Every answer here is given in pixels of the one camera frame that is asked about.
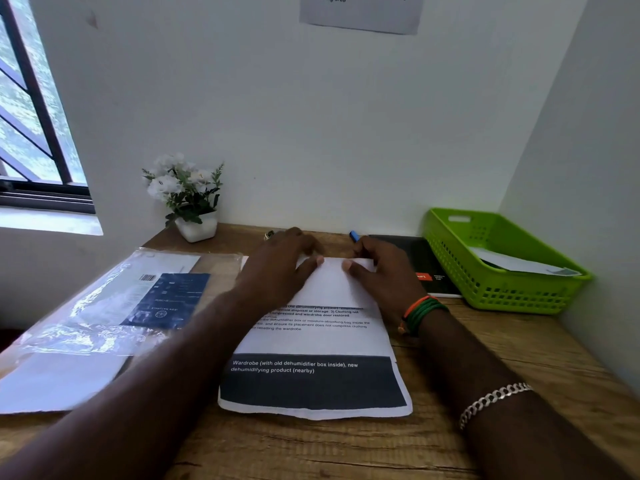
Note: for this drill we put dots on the clear plastic envelope wrapper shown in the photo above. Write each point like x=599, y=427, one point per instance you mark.
x=95, y=309

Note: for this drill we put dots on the printed sheet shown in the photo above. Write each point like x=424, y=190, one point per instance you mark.
x=332, y=284

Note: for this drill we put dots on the paper notice on wall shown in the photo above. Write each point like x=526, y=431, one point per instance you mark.
x=362, y=14

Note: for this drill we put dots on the orange and green thread wristbands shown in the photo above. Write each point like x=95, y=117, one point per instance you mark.
x=425, y=312

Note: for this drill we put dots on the single white envelope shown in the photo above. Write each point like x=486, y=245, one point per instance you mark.
x=515, y=262

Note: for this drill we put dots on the stack of printed papers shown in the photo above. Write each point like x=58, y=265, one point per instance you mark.
x=315, y=384

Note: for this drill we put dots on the white flower plant in pot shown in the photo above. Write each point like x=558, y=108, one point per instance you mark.
x=184, y=192

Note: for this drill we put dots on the green plastic basket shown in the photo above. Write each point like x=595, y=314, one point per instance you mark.
x=510, y=294

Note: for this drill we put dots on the person's left forearm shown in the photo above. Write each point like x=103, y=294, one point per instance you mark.
x=130, y=394

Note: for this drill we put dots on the small stamp sticker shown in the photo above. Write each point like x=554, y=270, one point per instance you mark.
x=565, y=272

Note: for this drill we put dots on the person's left hand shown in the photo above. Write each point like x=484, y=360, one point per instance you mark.
x=272, y=274

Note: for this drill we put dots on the blue pen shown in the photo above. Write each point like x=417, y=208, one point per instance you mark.
x=354, y=236

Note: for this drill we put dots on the window with metal bars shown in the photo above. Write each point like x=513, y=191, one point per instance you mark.
x=30, y=119

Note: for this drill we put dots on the person's right hand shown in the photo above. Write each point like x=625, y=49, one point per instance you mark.
x=390, y=282

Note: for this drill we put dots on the black notebook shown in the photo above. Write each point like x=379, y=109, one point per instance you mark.
x=430, y=264

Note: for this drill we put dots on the person's right forearm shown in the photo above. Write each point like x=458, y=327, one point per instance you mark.
x=510, y=409

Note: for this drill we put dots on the small tape roll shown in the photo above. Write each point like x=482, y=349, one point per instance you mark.
x=269, y=235

